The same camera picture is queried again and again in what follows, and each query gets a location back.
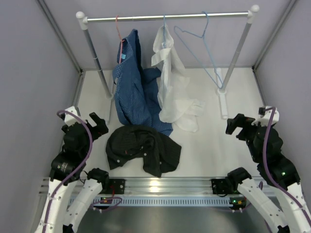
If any perforated cable duct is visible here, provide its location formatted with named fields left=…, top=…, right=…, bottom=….
left=91, top=196, right=246, bottom=207

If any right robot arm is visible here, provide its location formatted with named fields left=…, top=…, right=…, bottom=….
left=225, top=108, right=311, bottom=233

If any pink wire hanger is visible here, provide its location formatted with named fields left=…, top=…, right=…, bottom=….
left=115, top=15, right=126, bottom=64

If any light blue hanger with shirt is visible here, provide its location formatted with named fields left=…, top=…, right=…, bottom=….
left=162, top=15, right=167, bottom=49

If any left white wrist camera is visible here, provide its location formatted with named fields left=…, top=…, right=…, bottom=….
left=64, top=106, right=81, bottom=126

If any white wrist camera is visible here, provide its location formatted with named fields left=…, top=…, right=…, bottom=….
left=251, top=106, right=279, bottom=126
left=64, top=106, right=81, bottom=126

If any blue checkered shirt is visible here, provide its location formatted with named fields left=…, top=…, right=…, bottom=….
left=112, top=29, right=173, bottom=136

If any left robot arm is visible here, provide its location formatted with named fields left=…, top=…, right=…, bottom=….
left=36, top=108, right=110, bottom=233

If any light blue wire hanger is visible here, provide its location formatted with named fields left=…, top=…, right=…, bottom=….
left=173, top=11, right=223, bottom=89

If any white and silver clothes rack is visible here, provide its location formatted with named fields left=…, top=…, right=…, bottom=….
left=76, top=5, right=259, bottom=119

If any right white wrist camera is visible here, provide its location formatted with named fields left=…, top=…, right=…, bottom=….
left=251, top=106, right=279, bottom=126

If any black pinstriped shirt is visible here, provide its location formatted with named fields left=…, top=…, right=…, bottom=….
left=106, top=125, right=182, bottom=178

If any white shirt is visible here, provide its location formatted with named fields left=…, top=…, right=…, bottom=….
left=151, top=25, right=205, bottom=133

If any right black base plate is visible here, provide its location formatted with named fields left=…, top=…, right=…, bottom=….
left=211, top=178, right=239, bottom=197

